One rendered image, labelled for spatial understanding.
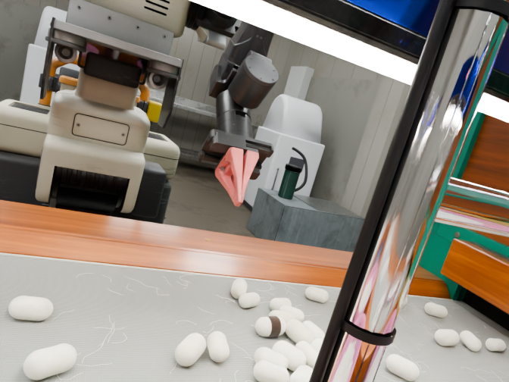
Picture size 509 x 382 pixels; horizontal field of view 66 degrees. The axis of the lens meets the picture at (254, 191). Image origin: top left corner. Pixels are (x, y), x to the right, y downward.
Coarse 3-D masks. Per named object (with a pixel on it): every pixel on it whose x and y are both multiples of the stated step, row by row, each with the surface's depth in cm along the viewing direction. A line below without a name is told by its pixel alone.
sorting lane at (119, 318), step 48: (0, 288) 39; (48, 288) 42; (96, 288) 44; (144, 288) 47; (192, 288) 50; (288, 288) 59; (336, 288) 64; (0, 336) 33; (48, 336) 34; (96, 336) 36; (144, 336) 38; (240, 336) 43; (432, 336) 57; (480, 336) 61
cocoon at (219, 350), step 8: (208, 336) 39; (216, 336) 38; (224, 336) 39; (208, 344) 38; (216, 344) 37; (224, 344) 37; (216, 352) 37; (224, 352) 37; (216, 360) 37; (224, 360) 37
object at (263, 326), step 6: (264, 318) 44; (282, 318) 45; (258, 324) 43; (264, 324) 43; (270, 324) 43; (282, 324) 44; (258, 330) 43; (264, 330) 43; (270, 330) 43; (282, 330) 44; (264, 336) 43
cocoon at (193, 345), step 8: (192, 336) 37; (200, 336) 37; (184, 344) 35; (192, 344) 36; (200, 344) 36; (176, 352) 35; (184, 352) 35; (192, 352) 35; (200, 352) 36; (176, 360) 35; (184, 360) 35; (192, 360) 35
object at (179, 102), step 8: (152, 96) 544; (160, 96) 556; (176, 96) 565; (176, 104) 513; (184, 104) 572; (192, 104) 577; (200, 104) 582; (200, 112) 518; (208, 112) 546; (256, 128) 556; (184, 152) 541; (192, 152) 564
